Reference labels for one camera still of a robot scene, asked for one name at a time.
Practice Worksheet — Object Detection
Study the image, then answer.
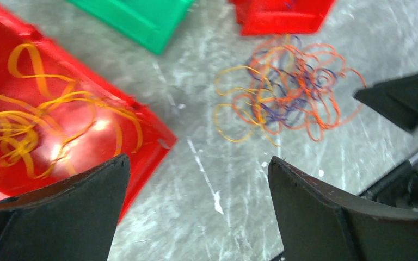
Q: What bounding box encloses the small red plastic bin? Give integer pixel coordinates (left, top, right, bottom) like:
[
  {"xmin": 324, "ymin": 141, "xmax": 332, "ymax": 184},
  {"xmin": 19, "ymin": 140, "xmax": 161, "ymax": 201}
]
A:
[{"xmin": 0, "ymin": 5, "xmax": 177, "ymax": 217}]

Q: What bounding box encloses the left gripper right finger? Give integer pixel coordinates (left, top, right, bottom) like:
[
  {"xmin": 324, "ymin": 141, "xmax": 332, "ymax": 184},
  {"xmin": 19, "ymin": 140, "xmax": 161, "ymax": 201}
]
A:
[{"xmin": 268, "ymin": 157, "xmax": 418, "ymax": 260}]

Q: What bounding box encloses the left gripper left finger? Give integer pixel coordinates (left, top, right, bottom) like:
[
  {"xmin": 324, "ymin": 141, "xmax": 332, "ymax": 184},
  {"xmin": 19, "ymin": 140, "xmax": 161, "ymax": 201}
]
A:
[{"xmin": 0, "ymin": 154, "xmax": 130, "ymax": 260}]

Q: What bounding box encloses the large red plastic bin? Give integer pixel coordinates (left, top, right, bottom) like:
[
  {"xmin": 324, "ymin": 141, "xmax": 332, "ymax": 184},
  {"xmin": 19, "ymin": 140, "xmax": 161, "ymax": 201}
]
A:
[{"xmin": 230, "ymin": 0, "xmax": 335, "ymax": 36}]

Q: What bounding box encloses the orange cable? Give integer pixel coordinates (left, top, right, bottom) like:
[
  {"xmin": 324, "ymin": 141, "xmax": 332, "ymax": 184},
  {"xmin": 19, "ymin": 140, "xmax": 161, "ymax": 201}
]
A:
[{"xmin": 213, "ymin": 35, "xmax": 367, "ymax": 147}]

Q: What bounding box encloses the yellow cable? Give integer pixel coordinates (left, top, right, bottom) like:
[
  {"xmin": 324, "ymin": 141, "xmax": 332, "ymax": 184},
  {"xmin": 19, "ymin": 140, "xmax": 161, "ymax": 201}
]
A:
[{"xmin": 0, "ymin": 43, "xmax": 144, "ymax": 180}]

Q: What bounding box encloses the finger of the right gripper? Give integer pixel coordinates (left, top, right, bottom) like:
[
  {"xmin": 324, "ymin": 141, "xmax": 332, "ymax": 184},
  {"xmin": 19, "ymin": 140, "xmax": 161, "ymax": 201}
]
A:
[{"xmin": 354, "ymin": 74, "xmax": 418, "ymax": 133}]

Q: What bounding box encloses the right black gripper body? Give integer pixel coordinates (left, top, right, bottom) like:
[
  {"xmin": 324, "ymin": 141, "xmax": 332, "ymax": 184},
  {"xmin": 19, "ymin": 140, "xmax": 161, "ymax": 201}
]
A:
[{"xmin": 359, "ymin": 160, "xmax": 418, "ymax": 212}]

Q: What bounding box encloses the purple cable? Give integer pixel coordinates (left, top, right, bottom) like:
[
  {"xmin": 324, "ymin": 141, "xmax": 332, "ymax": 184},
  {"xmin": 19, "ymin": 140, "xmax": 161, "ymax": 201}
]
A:
[{"xmin": 247, "ymin": 35, "xmax": 337, "ymax": 127}]

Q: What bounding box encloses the green plastic bin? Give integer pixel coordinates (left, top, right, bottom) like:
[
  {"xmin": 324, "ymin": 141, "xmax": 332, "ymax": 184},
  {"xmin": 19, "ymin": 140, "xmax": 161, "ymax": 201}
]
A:
[{"xmin": 69, "ymin": 0, "xmax": 194, "ymax": 55}]

